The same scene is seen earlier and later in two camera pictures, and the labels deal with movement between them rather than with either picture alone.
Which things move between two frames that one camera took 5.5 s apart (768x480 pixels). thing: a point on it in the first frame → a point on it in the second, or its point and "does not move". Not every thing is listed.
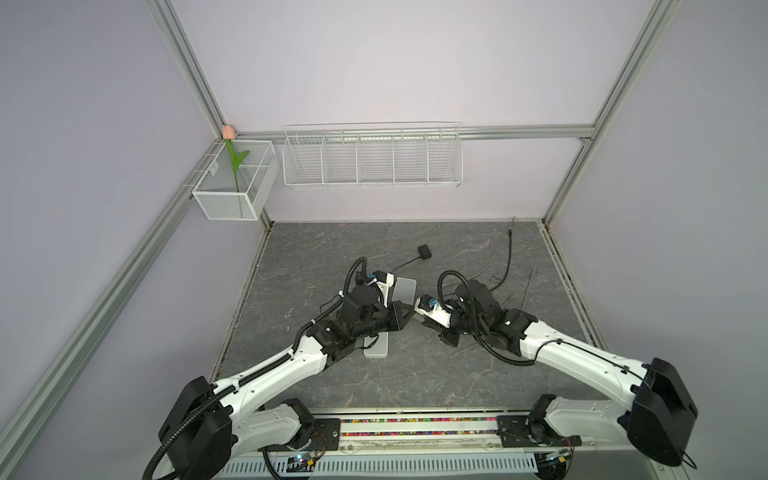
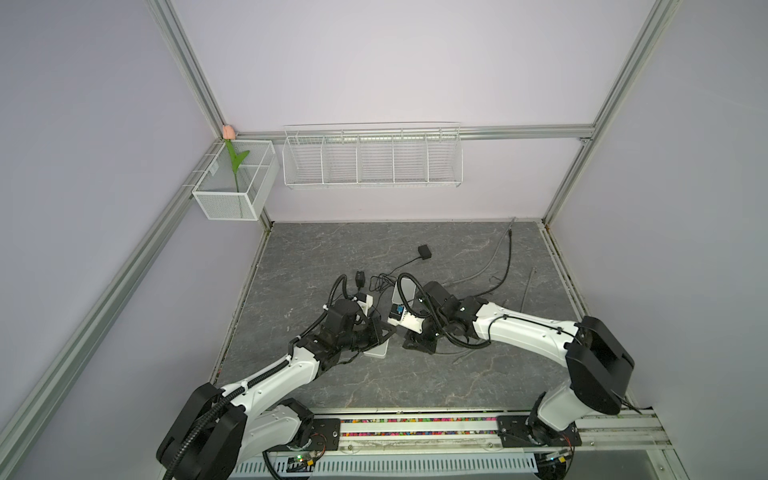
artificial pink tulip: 229,135 does not move
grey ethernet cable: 525,292 does not move
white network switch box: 405,290 does not move
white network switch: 379,349 does not move
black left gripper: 398,321 → 375,324
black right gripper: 448,337 → 416,341
